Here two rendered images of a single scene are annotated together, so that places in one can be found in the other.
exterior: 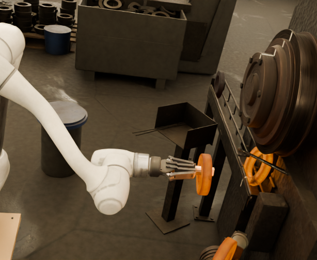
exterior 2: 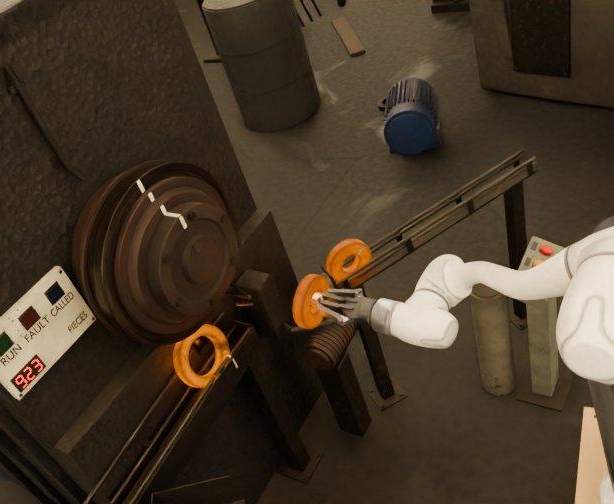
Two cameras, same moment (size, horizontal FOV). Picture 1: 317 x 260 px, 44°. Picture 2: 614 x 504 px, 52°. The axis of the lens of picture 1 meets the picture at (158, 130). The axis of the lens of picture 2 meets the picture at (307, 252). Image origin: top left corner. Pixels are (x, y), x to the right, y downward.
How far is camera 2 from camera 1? 2.24 m
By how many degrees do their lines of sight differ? 99
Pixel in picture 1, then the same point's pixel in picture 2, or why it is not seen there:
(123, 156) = (411, 302)
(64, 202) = not seen: outside the picture
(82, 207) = not seen: outside the picture
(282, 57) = (175, 192)
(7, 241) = (590, 465)
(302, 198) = (241, 243)
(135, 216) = not seen: outside the picture
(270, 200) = (258, 276)
